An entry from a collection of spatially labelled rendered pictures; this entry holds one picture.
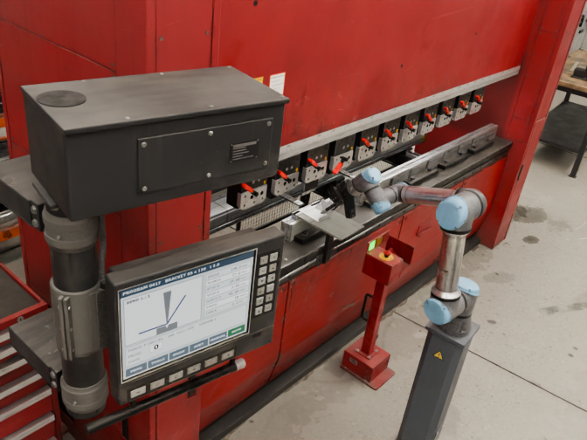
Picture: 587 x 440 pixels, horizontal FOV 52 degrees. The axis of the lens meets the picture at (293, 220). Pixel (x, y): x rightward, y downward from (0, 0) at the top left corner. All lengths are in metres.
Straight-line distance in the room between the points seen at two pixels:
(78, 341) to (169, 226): 0.53
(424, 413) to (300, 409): 0.67
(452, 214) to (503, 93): 2.43
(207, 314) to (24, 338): 0.55
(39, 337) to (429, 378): 1.69
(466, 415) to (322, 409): 0.77
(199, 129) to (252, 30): 0.96
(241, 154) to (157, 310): 0.40
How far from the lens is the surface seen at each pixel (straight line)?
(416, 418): 3.00
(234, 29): 2.11
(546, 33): 4.46
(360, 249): 3.19
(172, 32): 1.67
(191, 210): 1.93
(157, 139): 1.22
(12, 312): 2.28
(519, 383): 3.80
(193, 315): 1.48
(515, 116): 4.61
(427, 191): 2.53
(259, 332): 1.65
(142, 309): 1.39
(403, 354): 3.70
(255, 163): 1.37
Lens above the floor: 2.38
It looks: 30 degrees down
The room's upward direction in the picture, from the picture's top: 7 degrees clockwise
